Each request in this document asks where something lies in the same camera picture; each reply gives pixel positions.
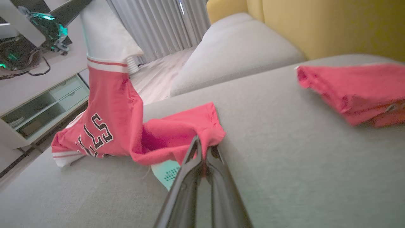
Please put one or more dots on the red shorts white trim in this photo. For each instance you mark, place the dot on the red shorts white trim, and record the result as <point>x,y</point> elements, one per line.
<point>354,88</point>

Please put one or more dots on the white flat stack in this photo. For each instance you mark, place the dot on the white flat stack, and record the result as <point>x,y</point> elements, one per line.
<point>16,122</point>

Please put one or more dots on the long yellow sofa back cushion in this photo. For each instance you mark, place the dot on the long yellow sofa back cushion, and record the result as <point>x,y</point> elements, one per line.
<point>332,25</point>

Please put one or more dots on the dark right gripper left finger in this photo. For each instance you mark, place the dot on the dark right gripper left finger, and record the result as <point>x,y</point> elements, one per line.
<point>186,183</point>

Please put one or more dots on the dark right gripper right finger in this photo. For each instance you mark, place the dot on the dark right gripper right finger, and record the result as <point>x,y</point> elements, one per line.
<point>221,190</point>

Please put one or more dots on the red basketball jersey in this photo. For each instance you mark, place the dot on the red basketball jersey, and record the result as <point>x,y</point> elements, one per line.
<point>107,104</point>

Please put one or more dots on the grey sofa seat cushion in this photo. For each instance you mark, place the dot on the grey sofa seat cushion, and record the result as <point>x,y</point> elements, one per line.
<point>231,20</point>
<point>237,57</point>

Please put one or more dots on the white cabinet with drawers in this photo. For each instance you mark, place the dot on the white cabinet with drawers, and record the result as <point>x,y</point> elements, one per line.
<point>69,95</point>

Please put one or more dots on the short yellow sofa back cushion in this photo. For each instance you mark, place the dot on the short yellow sofa back cushion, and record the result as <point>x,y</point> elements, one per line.
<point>224,8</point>
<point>254,8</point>

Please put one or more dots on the large grey sofa ottoman cushion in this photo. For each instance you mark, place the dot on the large grey sofa ottoman cushion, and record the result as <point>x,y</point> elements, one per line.
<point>300,158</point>

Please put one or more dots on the grey pleated curtain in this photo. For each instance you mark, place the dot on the grey pleated curtain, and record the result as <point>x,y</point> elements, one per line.
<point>158,25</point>

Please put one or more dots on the dark flat box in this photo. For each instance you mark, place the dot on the dark flat box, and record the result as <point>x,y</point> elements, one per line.
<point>30,129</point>

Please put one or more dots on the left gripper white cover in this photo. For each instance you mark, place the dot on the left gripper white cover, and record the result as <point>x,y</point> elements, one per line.
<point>47,31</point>

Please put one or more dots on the white ribbed cylinder appliance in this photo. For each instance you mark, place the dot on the white ribbed cylinder appliance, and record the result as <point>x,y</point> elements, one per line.
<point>133,66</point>

